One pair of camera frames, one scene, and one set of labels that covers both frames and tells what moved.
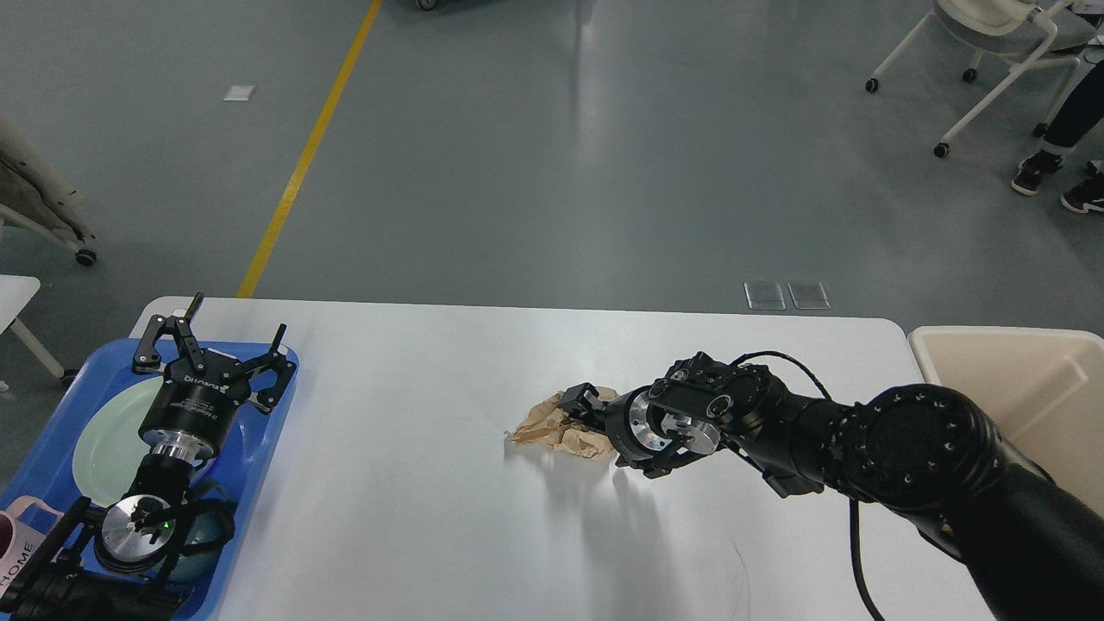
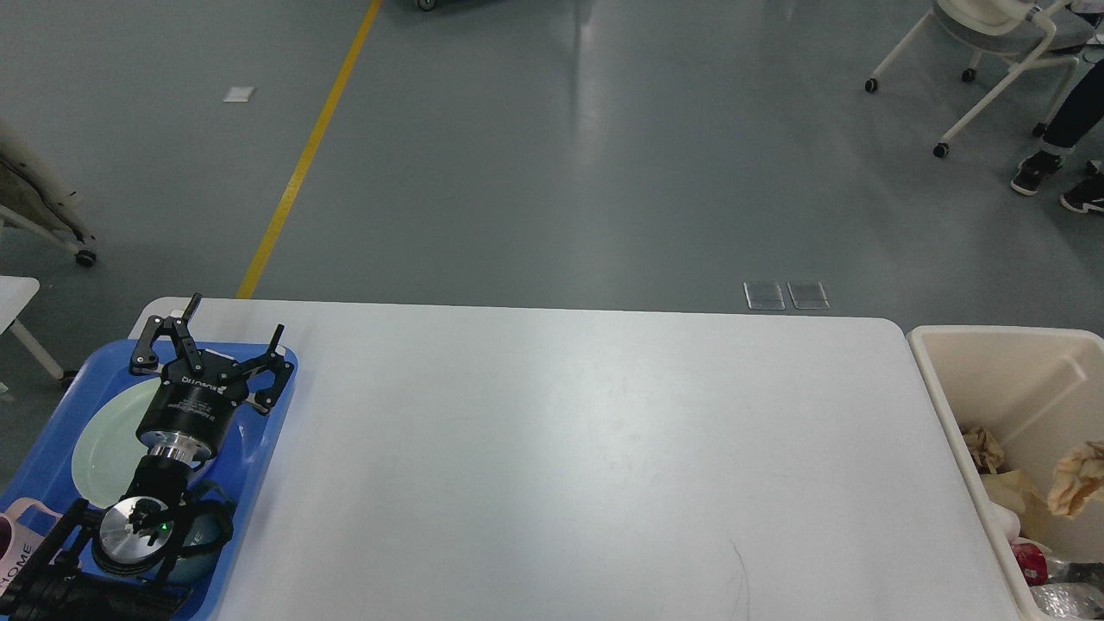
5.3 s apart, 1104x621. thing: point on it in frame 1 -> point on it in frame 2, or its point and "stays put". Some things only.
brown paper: x=551 y=425 -> x=1075 y=478
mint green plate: x=110 y=452 stays put
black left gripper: x=202 y=397 stays put
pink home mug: x=18 y=539 stays put
